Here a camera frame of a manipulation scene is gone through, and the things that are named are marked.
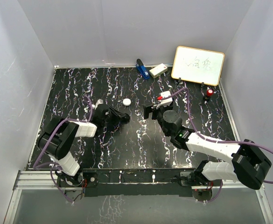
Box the white earbud charging case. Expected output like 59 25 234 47
122 98 131 106

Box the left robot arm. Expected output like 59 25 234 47
37 103 130 186

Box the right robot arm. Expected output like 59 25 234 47
143 104 272 190

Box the white staple box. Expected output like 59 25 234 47
149 63 168 78

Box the blue stapler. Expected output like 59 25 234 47
136 58 150 79

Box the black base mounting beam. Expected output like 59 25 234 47
56 168 223 199

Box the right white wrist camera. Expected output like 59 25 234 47
156 91 173 109

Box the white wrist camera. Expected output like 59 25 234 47
156 91 173 109
92 99 104 110

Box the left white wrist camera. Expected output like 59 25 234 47
92 99 104 110

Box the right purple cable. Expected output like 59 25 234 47
168 87 273 203

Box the purple cable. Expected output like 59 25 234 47
168 87 273 203
33 95 94 203

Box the small whiteboard yellow frame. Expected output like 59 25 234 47
171 46 225 86

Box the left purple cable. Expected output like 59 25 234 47
33 95 94 203

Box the aluminium rail frame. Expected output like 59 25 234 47
7 68 273 224

